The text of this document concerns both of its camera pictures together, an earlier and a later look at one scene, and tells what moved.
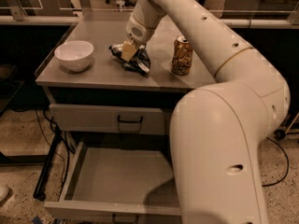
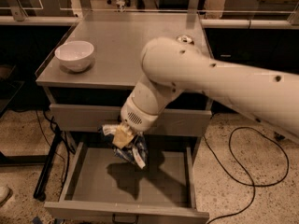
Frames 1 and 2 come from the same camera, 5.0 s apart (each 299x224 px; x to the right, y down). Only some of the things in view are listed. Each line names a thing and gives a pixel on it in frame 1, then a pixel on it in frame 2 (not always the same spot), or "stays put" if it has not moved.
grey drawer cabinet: [87, 90] stays put
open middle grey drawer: [119, 183] stays put
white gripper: [139, 32] → [137, 116]
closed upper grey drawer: [106, 119] stays put
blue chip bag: [139, 63] → [135, 152]
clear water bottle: [121, 3] stays put
